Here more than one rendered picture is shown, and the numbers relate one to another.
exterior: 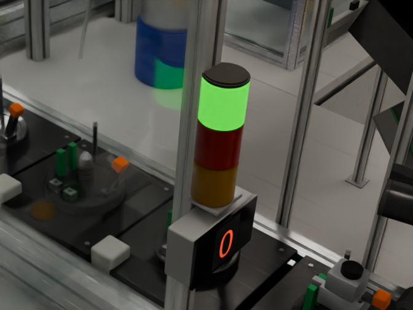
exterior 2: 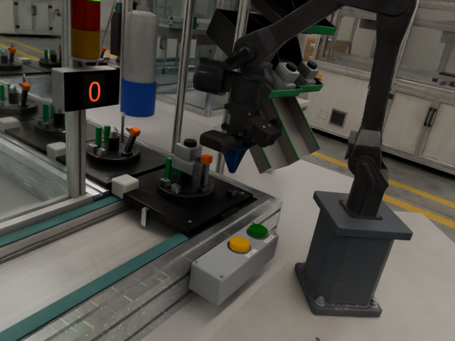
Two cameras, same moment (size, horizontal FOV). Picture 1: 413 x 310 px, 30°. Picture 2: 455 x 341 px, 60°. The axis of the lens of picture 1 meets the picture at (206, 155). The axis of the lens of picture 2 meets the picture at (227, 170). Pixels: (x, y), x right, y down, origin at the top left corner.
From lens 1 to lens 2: 0.48 m
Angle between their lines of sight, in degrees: 10
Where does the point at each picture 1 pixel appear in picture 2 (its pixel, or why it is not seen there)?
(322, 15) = (188, 17)
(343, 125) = not seen: hidden behind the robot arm
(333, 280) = (178, 148)
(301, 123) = (181, 87)
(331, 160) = not seen: hidden behind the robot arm
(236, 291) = (130, 170)
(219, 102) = not seen: outside the picture
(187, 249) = (61, 80)
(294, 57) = (210, 109)
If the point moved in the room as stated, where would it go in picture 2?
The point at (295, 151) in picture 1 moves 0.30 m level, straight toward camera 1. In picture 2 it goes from (179, 105) to (139, 135)
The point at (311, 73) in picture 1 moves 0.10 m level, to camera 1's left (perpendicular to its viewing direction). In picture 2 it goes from (184, 55) to (147, 49)
